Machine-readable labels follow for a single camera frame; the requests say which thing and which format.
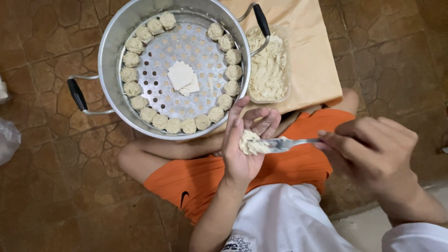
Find orange shorts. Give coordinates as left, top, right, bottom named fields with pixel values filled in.
left=143, top=108, right=356, bottom=225

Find aluminium steamer pot, black handles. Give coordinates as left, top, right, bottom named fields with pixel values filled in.
left=67, top=0, right=271, bottom=141

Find person's leg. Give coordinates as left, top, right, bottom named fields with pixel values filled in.
left=117, top=133, right=226, bottom=185
left=280, top=87, right=360, bottom=124

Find pale shredded filling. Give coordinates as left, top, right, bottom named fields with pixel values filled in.
left=247, top=28, right=288, bottom=102

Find clear plastic bag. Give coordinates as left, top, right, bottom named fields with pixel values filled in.
left=0, top=117, right=22, bottom=167

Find tan paper sheet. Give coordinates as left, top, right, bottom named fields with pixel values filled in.
left=206, top=0, right=343, bottom=138

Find perforated metal steamer plate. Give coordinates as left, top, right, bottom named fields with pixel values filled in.
left=117, top=14, right=245, bottom=133

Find person's left hand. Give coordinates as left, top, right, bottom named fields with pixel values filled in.
left=222, top=95, right=282, bottom=182

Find unfinished dough dumpling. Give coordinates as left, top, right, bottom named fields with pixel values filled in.
left=239, top=130, right=271, bottom=156

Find person's left leg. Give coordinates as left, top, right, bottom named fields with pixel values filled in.
left=117, top=133, right=226, bottom=185

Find person's right leg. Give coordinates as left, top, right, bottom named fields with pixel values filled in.
left=280, top=87, right=360, bottom=124

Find white crumpled object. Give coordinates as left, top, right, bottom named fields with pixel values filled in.
left=0, top=75, right=12, bottom=105

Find stack of square dumpling wrappers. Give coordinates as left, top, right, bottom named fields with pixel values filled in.
left=167, top=60, right=201, bottom=97

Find ring of filled dumplings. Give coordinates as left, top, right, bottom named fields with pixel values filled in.
left=120, top=11, right=244, bottom=135

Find clear plastic container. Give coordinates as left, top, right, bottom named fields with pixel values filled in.
left=245, top=24, right=292, bottom=104

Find white shirt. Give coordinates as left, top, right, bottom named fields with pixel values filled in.
left=220, top=183, right=448, bottom=252

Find person's right hand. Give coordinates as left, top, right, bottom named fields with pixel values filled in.
left=315, top=116, right=419, bottom=197

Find metal spoon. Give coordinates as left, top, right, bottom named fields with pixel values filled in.
left=250, top=137, right=323, bottom=154

